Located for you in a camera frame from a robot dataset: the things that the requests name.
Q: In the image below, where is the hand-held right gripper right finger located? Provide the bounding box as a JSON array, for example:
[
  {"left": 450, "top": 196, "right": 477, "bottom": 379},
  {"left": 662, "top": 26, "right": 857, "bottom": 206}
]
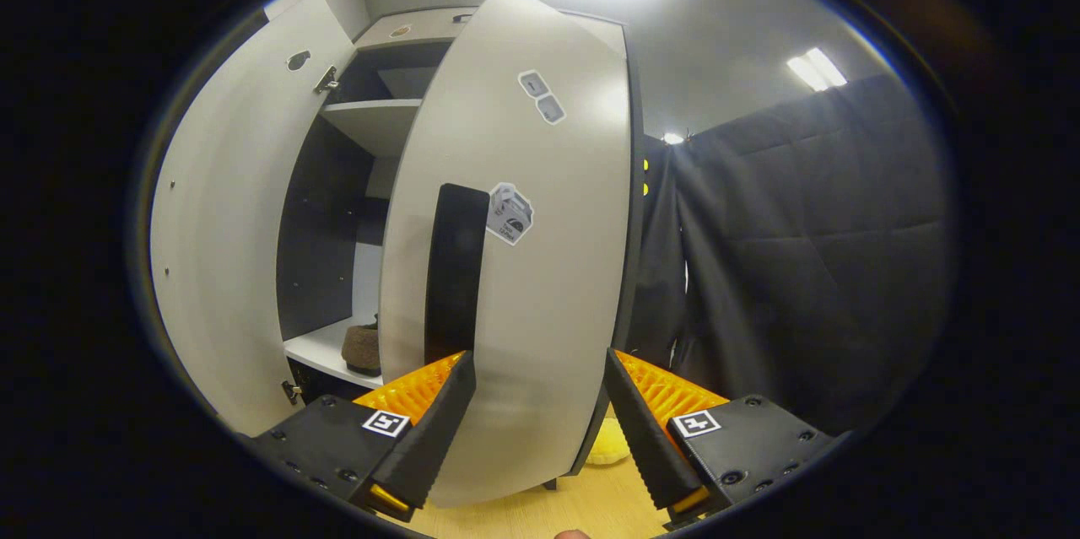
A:
[{"left": 603, "top": 347, "right": 845, "bottom": 531}]

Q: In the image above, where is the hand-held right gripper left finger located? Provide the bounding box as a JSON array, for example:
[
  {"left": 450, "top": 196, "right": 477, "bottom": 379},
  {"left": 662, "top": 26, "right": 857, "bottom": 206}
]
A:
[{"left": 251, "top": 349, "right": 478, "bottom": 523}]

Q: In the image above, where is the brown fuzzy shoe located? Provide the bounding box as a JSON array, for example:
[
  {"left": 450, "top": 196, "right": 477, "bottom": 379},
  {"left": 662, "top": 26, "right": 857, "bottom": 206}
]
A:
[{"left": 341, "top": 314, "right": 382, "bottom": 378}]

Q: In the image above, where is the grey cabinet door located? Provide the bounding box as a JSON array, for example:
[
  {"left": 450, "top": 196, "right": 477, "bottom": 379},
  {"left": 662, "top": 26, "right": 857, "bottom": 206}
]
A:
[
  {"left": 378, "top": 0, "right": 644, "bottom": 509},
  {"left": 150, "top": 0, "right": 359, "bottom": 439}
]

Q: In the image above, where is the grey shoe cabinet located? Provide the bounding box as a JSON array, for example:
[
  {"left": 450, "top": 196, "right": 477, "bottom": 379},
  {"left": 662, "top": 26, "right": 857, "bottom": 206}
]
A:
[{"left": 277, "top": 3, "right": 646, "bottom": 491}]

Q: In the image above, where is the yellow rounded object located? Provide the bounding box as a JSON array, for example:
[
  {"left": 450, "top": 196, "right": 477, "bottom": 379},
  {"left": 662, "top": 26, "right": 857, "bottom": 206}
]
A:
[{"left": 586, "top": 417, "right": 632, "bottom": 466}]

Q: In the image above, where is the small ceiling light panel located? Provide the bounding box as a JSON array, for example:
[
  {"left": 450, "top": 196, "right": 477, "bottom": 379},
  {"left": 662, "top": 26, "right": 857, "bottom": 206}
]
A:
[{"left": 786, "top": 47, "right": 847, "bottom": 93}]

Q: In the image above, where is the black door handle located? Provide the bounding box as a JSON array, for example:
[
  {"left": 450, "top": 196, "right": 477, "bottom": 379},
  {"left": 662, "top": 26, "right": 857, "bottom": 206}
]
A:
[{"left": 424, "top": 183, "right": 491, "bottom": 367}]

